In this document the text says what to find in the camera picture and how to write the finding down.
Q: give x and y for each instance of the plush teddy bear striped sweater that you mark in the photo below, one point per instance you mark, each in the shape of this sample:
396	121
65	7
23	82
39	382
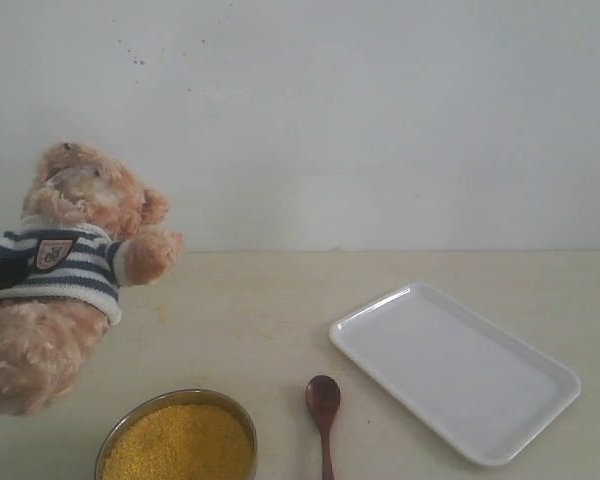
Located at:
88	228

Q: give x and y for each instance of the dark brown wooden spoon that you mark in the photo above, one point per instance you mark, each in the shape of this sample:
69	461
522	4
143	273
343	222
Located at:
323	398

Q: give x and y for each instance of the white rectangular plastic tray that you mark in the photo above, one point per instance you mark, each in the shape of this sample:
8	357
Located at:
485	392

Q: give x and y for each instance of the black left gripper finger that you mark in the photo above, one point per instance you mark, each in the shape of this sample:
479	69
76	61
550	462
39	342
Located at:
12	272

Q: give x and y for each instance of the metal bowl of yellow millet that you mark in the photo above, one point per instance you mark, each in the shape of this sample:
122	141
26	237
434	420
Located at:
183	434

